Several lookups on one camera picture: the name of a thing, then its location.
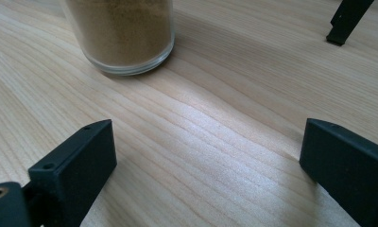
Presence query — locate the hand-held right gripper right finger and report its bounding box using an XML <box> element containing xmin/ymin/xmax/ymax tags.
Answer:
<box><xmin>299</xmin><ymin>117</ymin><xmax>378</xmax><ymax>227</ymax></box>

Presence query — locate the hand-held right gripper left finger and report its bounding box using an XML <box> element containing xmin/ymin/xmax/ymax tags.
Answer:
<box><xmin>22</xmin><ymin>118</ymin><xmax>118</xmax><ymax>227</ymax></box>

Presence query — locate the glass jar of brown powder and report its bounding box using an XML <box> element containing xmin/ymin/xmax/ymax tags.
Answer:
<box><xmin>60</xmin><ymin>0</ymin><xmax>176</xmax><ymax>77</ymax></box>

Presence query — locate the black shelf with metal legs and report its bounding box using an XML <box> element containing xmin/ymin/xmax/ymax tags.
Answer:
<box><xmin>325</xmin><ymin>0</ymin><xmax>375</xmax><ymax>47</ymax></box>

